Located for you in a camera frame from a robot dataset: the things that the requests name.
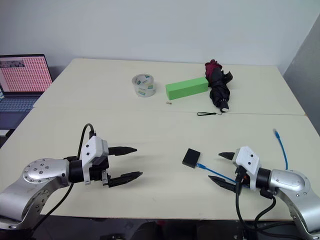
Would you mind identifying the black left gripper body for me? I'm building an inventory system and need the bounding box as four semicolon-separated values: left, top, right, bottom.
88;155;113;189

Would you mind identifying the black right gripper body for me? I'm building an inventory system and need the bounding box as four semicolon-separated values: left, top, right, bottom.
234;165;251;195

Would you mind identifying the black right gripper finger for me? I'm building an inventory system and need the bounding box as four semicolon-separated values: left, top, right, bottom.
217;151;236;162
207;175;238;193

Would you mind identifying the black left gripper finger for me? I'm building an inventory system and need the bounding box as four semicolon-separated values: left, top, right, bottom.
108;171;144;189
107;145;138;157

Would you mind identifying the small black box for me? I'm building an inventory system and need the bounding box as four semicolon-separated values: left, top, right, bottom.
181;147;202;168

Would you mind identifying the clear packing tape roll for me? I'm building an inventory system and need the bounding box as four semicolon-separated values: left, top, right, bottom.
131;73;157;98

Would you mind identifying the folded black and red umbrella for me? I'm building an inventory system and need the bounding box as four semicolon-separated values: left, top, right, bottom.
196;58;234;118

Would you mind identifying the green rectangular block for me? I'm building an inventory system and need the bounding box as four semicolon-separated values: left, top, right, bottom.
164;76;209;101

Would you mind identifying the grey partition panel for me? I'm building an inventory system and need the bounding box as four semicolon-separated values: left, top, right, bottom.
281;13;320;141

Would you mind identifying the open laptop with pink screen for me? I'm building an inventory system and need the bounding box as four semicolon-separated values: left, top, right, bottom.
0;53;54;131

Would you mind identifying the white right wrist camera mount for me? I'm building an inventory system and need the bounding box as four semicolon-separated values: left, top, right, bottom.
232;146;262;192

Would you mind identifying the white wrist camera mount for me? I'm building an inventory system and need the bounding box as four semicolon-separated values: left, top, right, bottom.
79;135;110;186
232;146;262;192

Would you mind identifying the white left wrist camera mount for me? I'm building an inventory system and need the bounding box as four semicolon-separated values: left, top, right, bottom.
79;135;110;186

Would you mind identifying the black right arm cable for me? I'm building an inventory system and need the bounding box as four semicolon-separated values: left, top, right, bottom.
234;169;277;232

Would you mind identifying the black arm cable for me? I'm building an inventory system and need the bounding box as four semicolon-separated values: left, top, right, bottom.
31;123;97;232
234;169;277;232

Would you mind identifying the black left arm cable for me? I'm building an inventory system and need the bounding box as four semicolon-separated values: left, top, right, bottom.
31;123;97;232

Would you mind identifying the blue cable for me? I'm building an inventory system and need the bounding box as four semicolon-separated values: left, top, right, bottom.
195;128;289;189

